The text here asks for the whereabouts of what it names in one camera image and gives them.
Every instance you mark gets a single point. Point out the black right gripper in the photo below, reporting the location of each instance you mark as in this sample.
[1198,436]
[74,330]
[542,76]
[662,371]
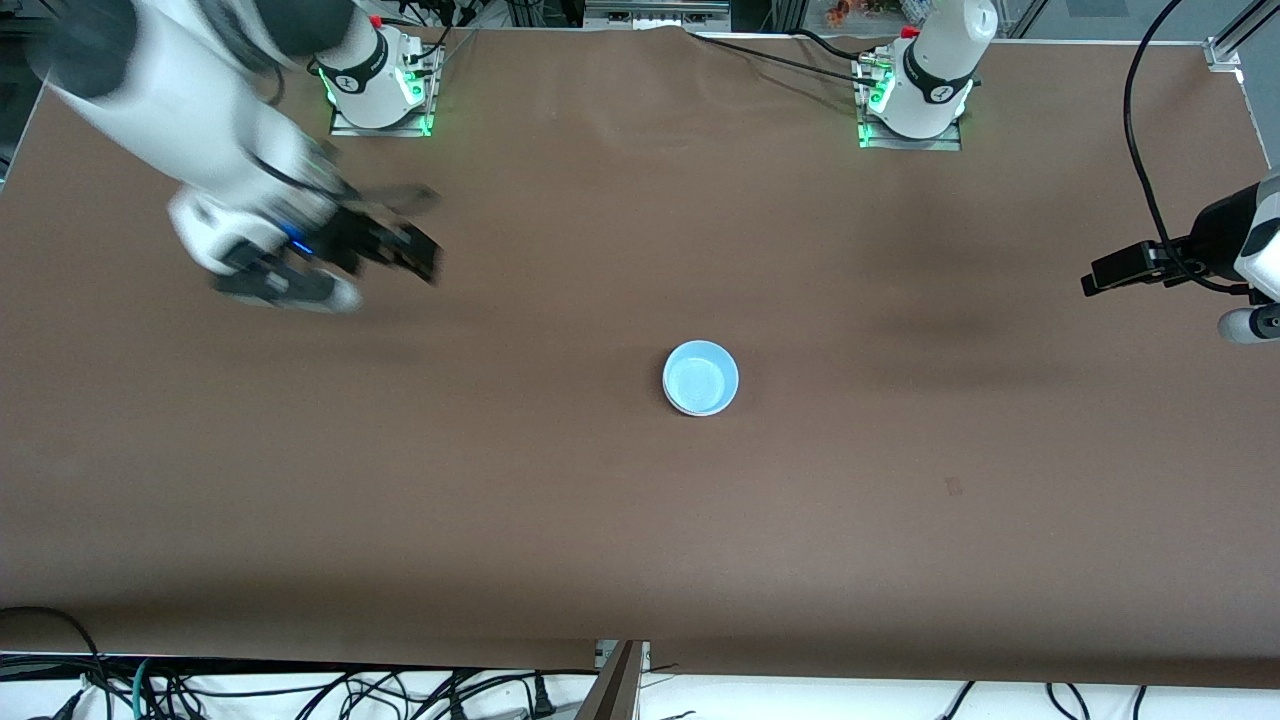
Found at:
[349,235]

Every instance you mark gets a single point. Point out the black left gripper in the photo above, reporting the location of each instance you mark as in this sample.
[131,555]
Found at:
[1216,238]

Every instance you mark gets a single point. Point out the blue bowl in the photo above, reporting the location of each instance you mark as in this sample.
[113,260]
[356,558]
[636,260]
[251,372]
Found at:
[700,378]

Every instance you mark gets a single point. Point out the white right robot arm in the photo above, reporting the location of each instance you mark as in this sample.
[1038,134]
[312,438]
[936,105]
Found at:
[180,110]

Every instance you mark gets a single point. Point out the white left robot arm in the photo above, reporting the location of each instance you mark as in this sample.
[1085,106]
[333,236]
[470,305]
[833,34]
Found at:
[940,60]

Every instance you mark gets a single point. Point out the grey metal device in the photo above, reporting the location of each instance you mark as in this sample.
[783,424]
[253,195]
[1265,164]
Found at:
[655,15]

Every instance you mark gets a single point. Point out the orange object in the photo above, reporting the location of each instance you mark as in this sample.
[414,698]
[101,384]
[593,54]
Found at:
[850,12]

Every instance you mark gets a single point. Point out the brown table cover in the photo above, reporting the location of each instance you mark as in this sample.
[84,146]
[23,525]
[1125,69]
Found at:
[640,540]

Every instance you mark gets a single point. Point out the black power plug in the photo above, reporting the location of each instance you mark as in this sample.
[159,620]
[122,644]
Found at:
[543,695]

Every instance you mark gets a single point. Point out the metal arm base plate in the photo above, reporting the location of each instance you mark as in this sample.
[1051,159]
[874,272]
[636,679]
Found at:
[947,144]
[343,127]

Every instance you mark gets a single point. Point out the aluminium frame corner bracket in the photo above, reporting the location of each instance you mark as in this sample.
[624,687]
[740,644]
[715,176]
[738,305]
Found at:
[1225,52]

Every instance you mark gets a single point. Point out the aluminium profile post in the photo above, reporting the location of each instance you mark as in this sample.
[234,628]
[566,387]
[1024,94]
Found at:
[620,690]

